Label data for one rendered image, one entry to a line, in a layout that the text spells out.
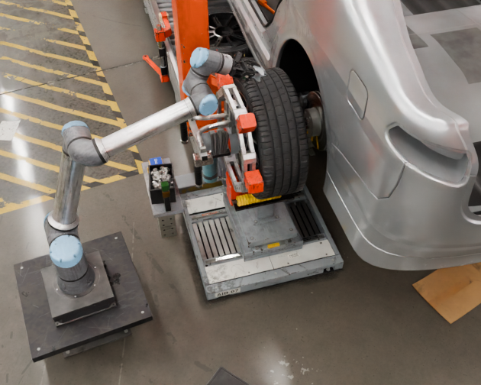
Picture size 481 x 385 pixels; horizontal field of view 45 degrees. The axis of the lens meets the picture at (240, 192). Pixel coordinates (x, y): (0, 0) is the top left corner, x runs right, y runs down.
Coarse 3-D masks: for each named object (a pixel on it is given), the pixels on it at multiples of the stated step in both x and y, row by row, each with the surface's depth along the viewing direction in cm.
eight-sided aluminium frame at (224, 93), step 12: (216, 96) 310; (228, 96) 282; (240, 108) 276; (240, 144) 274; (252, 144) 275; (228, 156) 325; (252, 156) 276; (228, 168) 320; (252, 168) 280; (240, 180) 314
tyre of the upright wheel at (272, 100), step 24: (264, 96) 275; (288, 96) 276; (264, 120) 271; (288, 120) 273; (264, 144) 271; (288, 144) 274; (240, 168) 329; (264, 168) 276; (288, 168) 279; (264, 192) 289; (288, 192) 298
